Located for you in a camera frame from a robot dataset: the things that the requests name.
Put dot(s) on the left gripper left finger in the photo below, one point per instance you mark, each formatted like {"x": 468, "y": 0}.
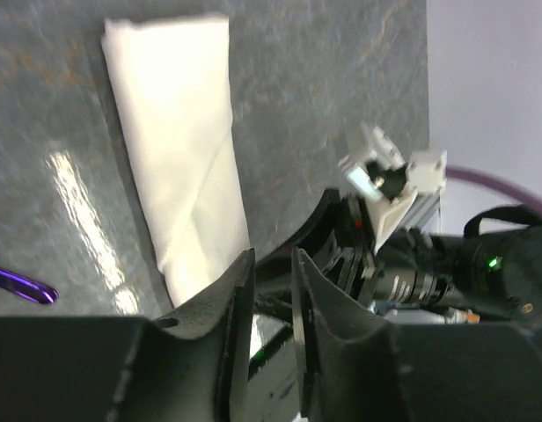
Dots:
{"x": 201, "y": 365}

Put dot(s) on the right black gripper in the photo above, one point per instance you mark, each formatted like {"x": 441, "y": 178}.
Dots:
{"x": 412, "y": 269}

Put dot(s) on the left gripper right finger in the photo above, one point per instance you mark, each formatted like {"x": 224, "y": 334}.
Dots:
{"x": 345, "y": 359}

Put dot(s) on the purple handled spoon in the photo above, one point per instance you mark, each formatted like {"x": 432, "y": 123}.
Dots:
{"x": 31, "y": 290}

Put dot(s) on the white cloth napkin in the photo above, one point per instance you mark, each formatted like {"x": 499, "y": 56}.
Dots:
{"x": 170, "y": 79}

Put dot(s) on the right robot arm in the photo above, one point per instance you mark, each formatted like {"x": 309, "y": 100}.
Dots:
{"x": 494, "y": 269}

